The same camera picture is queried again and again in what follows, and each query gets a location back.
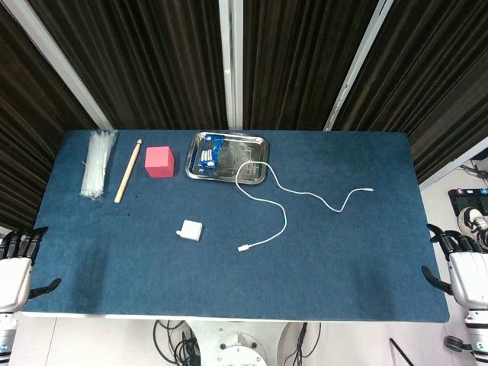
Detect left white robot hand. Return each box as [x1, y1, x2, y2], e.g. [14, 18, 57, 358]
[0, 226, 62, 312]

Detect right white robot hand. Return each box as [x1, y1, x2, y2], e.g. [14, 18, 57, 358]
[420, 223, 488, 310]

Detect white charger adapter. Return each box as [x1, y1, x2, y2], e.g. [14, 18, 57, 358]
[175, 219, 204, 242]

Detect white USB cable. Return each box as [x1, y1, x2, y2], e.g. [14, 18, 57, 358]
[235, 160, 376, 253]

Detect black and white sneaker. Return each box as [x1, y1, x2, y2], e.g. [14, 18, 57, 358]
[457, 207, 488, 253]

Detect black device on floor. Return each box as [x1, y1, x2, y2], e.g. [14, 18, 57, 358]
[447, 187, 488, 218]

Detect bundle of clear straws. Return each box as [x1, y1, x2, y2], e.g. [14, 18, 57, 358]
[79, 130, 118, 201]

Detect dark ribbed curtain panel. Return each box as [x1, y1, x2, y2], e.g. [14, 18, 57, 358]
[242, 0, 379, 130]
[333, 0, 488, 185]
[28, 0, 230, 130]
[0, 0, 101, 230]

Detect wooden stick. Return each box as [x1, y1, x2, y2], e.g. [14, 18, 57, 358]
[114, 138, 143, 204]

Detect pink foam cube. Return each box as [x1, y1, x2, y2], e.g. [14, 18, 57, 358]
[143, 146, 177, 179]

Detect blue felt table mat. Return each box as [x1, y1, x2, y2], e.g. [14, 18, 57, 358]
[18, 129, 451, 324]

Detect blue cookie packet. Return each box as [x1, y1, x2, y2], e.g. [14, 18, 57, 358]
[197, 133, 224, 171]

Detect stainless steel tray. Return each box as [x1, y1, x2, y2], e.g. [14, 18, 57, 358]
[185, 131, 270, 186]

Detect black cables under table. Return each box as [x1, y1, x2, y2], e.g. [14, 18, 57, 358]
[152, 319, 323, 366]

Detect white frame post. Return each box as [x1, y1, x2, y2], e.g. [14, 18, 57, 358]
[2, 0, 114, 130]
[218, 0, 244, 130]
[323, 0, 396, 132]

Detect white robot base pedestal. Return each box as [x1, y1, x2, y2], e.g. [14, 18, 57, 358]
[186, 319, 294, 366]

